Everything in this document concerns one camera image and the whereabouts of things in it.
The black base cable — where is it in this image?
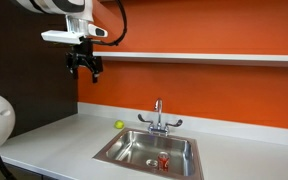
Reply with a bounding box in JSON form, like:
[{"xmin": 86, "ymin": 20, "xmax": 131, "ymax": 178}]
[{"xmin": 0, "ymin": 149, "xmax": 18, "ymax": 180}]

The chrome faucet with handles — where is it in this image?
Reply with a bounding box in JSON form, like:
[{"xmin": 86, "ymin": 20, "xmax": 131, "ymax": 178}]
[{"xmin": 137, "ymin": 98, "xmax": 184, "ymax": 136}]

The red soda can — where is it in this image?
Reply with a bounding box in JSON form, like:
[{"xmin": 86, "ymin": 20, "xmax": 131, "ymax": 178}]
[{"xmin": 157, "ymin": 151, "xmax": 170, "ymax": 173}]

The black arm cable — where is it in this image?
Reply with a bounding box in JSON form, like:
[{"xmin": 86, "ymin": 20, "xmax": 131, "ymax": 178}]
[{"xmin": 93, "ymin": 0, "xmax": 129, "ymax": 47}]

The white counter backsplash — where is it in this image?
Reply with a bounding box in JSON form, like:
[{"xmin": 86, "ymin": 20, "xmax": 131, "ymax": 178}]
[{"xmin": 77, "ymin": 101, "xmax": 288, "ymax": 149}]

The yellow-green tennis ball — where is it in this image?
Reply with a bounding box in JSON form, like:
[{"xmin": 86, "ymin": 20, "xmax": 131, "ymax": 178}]
[{"xmin": 114, "ymin": 120, "xmax": 125, "ymax": 130}]

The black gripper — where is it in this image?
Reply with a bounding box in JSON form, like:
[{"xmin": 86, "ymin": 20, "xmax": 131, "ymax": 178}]
[{"xmin": 65, "ymin": 39, "xmax": 104, "ymax": 84}]

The white wall shelf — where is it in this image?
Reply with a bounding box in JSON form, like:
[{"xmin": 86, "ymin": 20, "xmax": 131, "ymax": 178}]
[{"xmin": 93, "ymin": 51, "xmax": 288, "ymax": 69}]

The stainless steel sink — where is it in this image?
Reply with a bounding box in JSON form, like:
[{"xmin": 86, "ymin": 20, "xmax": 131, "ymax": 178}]
[{"xmin": 93, "ymin": 127, "xmax": 205, "ymax": 180}]

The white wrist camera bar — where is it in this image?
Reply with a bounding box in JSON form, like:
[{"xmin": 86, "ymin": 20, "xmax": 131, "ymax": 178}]
[{"xmin": 40, "ymin": 29, "xmax": 86, "ymax": 45}]

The metal sink drain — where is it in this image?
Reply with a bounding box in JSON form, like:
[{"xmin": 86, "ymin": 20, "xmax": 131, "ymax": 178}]
[{"xmin": 145, "ymin": 158, "xmax": 159, "ymax": 168}]

